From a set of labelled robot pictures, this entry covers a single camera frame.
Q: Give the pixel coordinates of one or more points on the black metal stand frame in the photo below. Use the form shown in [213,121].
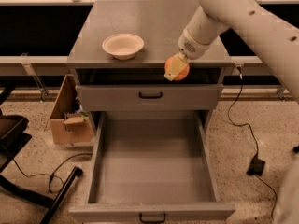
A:
[41,166]

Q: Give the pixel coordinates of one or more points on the closed grey upper drawer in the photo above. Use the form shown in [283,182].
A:
[148,97]

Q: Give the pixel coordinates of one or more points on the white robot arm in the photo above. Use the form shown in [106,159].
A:
[273,40]

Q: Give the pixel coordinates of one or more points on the black power adapter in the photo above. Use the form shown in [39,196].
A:
[256,166]

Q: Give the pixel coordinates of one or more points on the orange fruit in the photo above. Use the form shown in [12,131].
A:
[183,73]

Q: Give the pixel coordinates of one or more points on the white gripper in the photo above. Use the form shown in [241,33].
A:
[191,48]

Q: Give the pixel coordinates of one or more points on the open grey middle drawer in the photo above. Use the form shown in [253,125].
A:
[151,168]

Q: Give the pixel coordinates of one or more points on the beige paper bowl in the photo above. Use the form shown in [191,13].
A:
[123,46]

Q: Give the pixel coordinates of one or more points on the grey drawer cabinet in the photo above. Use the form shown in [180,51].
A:
[159,23]

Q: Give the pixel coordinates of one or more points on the open cardboard box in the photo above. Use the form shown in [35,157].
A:
[68,125]

